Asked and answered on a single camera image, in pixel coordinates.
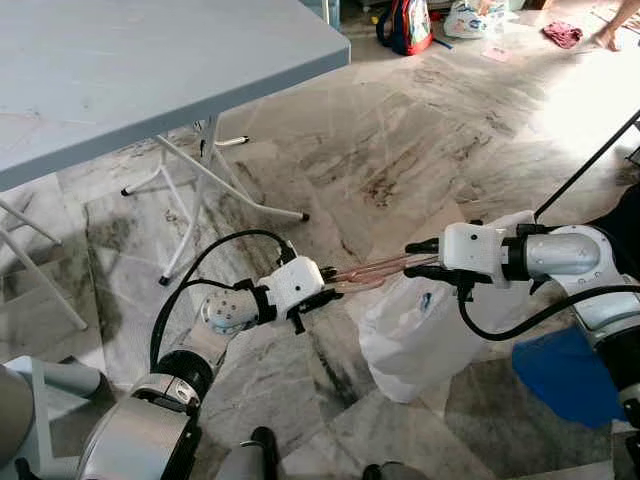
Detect black left arm gripper cable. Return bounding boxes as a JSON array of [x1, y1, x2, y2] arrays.
[[150, 278, 246, 366]]

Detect person's bare leg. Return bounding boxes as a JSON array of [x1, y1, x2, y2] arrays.
[[588, 0, 640, 52]]

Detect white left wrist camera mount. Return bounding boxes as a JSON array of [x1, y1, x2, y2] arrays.
[[258, 256, 327, 327]]

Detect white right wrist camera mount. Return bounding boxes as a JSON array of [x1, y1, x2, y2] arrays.
[[440, 222, 511, 287]]

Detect white shirt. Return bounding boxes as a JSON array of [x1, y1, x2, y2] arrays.
[[357, 209, 538, 404]]

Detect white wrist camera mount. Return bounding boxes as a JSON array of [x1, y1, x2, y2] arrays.
[[258, 256, 327, 327], [440, 222, 511, 287]]

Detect grey folding table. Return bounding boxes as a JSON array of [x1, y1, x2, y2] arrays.
[[0, 0, 352, 286]]

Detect dark red cloth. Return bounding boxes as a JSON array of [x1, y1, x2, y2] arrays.
[[541, 21, 585, 50]]

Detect blue shirt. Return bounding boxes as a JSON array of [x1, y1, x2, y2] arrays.
[[511, 324, 629, 430]]

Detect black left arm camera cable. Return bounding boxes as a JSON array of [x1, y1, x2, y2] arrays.
[[149, 229, 299, 369]]

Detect aluminium basin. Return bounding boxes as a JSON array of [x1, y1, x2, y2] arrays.
[[0, 362, 37, 471]]

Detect white printed plastic bag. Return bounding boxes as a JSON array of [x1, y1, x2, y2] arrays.
[[443, 0, 513, 41]]

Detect red blue backpack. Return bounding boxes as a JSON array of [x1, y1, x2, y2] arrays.
[[376, 0, 435, 57]]

